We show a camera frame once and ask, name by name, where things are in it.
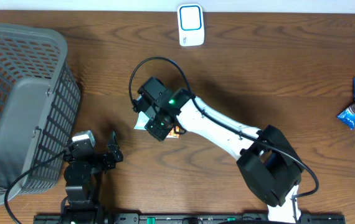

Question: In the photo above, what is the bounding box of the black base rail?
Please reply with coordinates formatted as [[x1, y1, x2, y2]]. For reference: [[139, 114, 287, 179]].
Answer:
[[34, 212, 346, 224]]

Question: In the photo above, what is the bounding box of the light teal wipes pack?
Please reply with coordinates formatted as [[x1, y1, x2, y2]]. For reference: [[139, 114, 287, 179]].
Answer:
[[134, 95, 149, 131]]

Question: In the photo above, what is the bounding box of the white barcode scanner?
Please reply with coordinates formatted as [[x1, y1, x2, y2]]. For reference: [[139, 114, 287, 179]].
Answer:
[[177, 4, 205, 47]]

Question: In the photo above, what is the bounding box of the grey plastic mesh basket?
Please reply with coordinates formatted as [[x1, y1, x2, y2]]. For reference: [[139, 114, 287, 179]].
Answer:
[[0, 23, 81, 205]]

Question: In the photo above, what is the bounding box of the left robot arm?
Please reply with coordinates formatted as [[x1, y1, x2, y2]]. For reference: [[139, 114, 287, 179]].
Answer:
[[60, 130, 123, 224]]

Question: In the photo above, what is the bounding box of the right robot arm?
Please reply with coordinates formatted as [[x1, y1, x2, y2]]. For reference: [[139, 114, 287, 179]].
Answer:
[[133, 77, 303, 223]]

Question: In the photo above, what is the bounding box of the orange snack packet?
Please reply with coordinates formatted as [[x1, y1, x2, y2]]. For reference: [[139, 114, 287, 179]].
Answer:
[[166, 126, 180, 139]]

